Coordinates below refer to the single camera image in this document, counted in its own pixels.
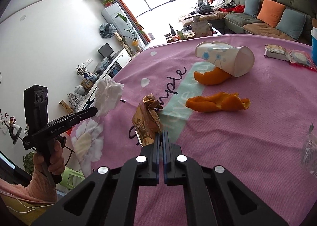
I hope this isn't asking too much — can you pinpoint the blue-grey cushion far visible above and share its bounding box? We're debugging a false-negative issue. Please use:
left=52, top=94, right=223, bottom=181
left=244, top=0, right=261, bottom=18

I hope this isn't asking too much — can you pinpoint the white tissue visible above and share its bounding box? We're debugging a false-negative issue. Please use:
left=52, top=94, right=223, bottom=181
left=94, top=77, right=124, bottom=117

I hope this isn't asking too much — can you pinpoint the orange peel under cup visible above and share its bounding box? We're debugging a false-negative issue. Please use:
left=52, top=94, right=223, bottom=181
left=193, top=67, right=232, bottom=86

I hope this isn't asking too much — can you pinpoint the tall green potted plant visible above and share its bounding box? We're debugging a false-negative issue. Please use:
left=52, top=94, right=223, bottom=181
left=115, top=13, right=143, bottom=52

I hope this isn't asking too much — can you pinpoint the white TV cabinet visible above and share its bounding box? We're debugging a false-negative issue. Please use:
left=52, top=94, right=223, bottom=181
left=78, top=49, right=132, bottom=111

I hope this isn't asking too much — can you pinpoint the orange cushion far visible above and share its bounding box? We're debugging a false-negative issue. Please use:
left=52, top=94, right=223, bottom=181
left=257, top=0, right=285, bottom=27

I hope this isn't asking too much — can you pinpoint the blue-grey cushion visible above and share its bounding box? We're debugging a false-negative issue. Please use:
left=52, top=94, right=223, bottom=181
left=244, top=0, right=261, bottom=18
left=276, top=9, right=306, bottom=41

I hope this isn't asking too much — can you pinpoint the pink floral tablecloth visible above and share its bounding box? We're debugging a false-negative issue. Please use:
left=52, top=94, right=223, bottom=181
left=70, top=34, right=316, bottom=225

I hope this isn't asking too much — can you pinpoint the red clear snack packet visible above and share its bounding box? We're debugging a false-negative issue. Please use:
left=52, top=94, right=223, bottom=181
left=289, top=50, right=316, bottom=71

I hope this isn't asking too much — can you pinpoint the blue white paper cup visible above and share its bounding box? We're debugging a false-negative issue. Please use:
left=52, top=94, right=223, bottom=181
left=311, top=27, right=317, bottom=65

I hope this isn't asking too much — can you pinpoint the beige snack packet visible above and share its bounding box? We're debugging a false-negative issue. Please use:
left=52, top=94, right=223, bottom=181
left=264, top=45, right=290, bottom=62

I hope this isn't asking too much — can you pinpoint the white blue-dotted paper cup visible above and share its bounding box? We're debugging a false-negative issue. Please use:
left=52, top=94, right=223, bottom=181
left=195, top=41, right=255, bottom=77

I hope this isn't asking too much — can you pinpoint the gold foil wrapper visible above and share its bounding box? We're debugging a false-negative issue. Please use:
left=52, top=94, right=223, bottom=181
left=132, top=94, right=163, bottom=147

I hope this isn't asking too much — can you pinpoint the small black monitor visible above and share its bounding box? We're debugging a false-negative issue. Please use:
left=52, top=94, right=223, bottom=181
left=98, top=43, right=114, bottom=58

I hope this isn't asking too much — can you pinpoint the white standing air conditioner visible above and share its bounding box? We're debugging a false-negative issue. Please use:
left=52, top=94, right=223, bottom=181
left=101, top=3, right=137, bottom=53

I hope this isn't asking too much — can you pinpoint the flat orange peel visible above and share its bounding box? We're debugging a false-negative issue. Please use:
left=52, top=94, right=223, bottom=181
left=186, top=92, right=251, bottom=113

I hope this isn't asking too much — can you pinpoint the left hand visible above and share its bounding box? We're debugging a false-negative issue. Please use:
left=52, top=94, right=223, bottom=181
left=33, top=140, right=66, bottom=175

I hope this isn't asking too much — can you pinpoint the green sectional sofa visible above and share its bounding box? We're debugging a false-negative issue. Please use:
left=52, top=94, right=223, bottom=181
left=225, top=0, right=316, bottom=45

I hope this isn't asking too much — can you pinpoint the clear green plastic wrapper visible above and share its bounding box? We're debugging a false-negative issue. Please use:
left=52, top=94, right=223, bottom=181
left=301, top=124, right=317, bottom=178

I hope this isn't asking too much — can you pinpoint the pink sleeve left forearm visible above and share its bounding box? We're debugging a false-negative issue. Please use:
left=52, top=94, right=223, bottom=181
left=1, top=170, right=57, bottom=203

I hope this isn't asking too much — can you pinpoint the blue-grey cushion near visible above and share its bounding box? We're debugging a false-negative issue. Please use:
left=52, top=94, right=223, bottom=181
left=276, top=9, right=306, bottom=41

